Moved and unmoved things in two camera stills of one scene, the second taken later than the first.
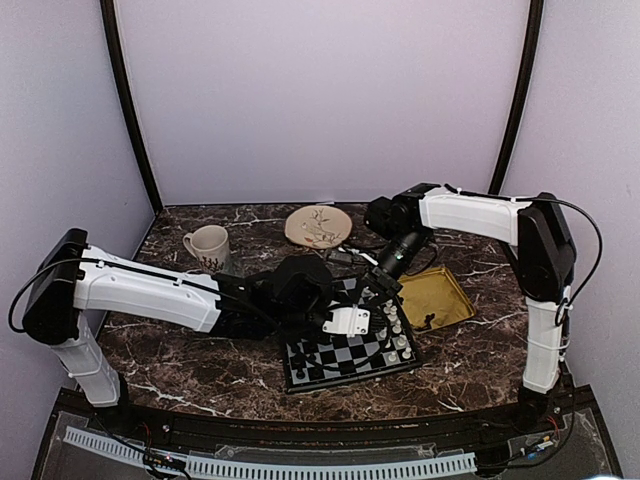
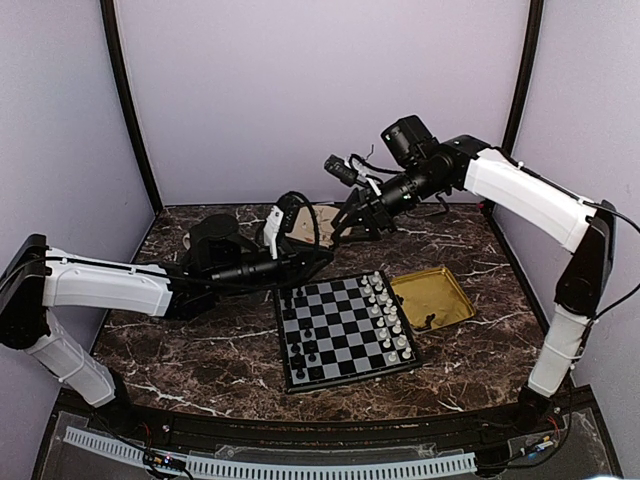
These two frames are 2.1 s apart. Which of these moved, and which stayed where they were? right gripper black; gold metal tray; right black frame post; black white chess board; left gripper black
Moved: left gripper black; right gripper black
Stayed: black white chess board; right black frame post; gold metal tray
